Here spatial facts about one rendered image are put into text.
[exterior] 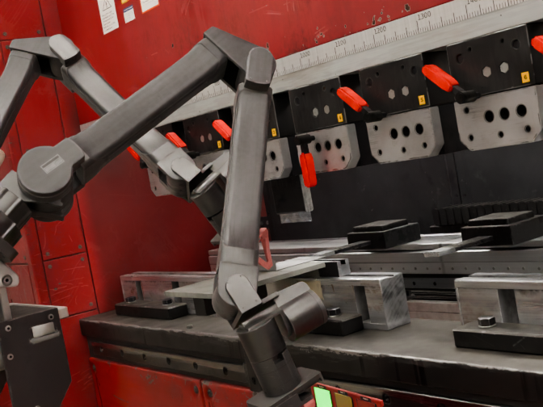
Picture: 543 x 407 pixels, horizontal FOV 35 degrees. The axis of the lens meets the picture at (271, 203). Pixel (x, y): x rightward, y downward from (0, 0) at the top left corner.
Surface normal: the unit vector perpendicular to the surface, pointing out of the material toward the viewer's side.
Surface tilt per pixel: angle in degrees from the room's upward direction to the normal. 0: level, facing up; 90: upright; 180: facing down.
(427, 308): 90
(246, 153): 64
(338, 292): 90
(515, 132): 90
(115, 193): 90
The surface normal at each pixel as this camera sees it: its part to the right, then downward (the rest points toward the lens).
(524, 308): -0.79, 0.18
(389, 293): 0.59, -0.06
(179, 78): 0.22, -0.38
